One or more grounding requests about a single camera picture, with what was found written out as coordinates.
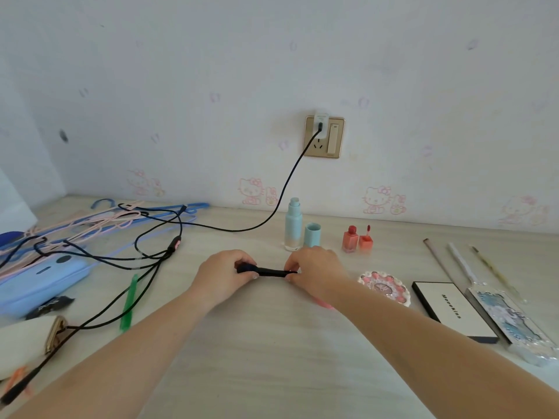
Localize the person's left hand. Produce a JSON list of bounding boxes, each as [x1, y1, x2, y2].
[[187, 250, 259, 310]]

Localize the person's left forearm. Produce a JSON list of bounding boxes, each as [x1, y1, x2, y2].
[[8, 287, 215, 419]]

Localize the black crumpled tag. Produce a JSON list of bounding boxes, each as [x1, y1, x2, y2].
[[25, 295, 76, 321]]

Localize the light blue small device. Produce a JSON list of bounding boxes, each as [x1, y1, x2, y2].
[[0, 253, 93, 319]]

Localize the ornate silver blue palette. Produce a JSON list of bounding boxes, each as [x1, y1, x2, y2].
[[465, 286, 559, 367]]

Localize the orange looped cable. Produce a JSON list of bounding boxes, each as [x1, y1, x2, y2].
[[2, 366, 34, 400]]

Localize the yellow thin eyeliner pencil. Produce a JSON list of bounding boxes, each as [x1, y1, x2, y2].
[[469, 244, 527, 304]]

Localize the black makeup brush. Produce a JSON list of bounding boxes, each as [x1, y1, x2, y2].
[[236, 263, 300, 278]]

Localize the pink clothes hangers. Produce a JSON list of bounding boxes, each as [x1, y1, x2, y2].
[[0, 200, 145, 275]]

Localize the light blue bottle cap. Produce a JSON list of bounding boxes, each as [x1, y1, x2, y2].
[[303, 222, 322, 248]]

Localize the gold wall socket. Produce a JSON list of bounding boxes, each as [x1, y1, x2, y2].
[[303, 115, 346, 160]]

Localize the person's right hand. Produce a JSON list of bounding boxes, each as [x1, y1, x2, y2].
[[284, 246, 350, 301]]

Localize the white silver mascara pen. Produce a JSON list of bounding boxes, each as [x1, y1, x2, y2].
[[446, 242, 481, 286]]

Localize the light blue spray bottle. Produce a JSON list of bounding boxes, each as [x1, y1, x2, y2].
[[284, 197, 303, 253]]

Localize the pink lip gloss bottle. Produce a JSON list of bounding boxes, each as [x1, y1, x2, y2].
[[342, 225, 360, 254]]

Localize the person's right forearm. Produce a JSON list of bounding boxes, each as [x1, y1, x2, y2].
[[327, 279, 559, 419]]

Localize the black white Mooekiss palette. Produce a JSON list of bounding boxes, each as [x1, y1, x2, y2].
[[412, 281, 500, 345]]

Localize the green cable tie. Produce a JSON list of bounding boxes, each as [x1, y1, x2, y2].
[[119, 274, 140, 332]]

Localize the cake-shaped pink round compact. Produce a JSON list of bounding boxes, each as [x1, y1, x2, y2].
[[357, 270, 412, 308]]

